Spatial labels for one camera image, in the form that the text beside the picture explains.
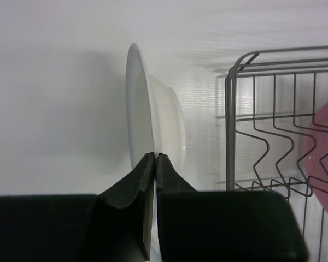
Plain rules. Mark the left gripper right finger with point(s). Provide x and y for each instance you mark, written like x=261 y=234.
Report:
x=223 y=225

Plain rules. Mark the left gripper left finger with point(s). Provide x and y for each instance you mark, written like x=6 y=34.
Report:
x=112 y=226

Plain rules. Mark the clear glass plate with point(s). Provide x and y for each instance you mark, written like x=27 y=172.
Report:
x=155 y=120

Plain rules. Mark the pink plastic plate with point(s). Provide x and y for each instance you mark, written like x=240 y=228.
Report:
x=316 y=163

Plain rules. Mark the wire dish rack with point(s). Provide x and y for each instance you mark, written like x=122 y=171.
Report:
x=271 y=98

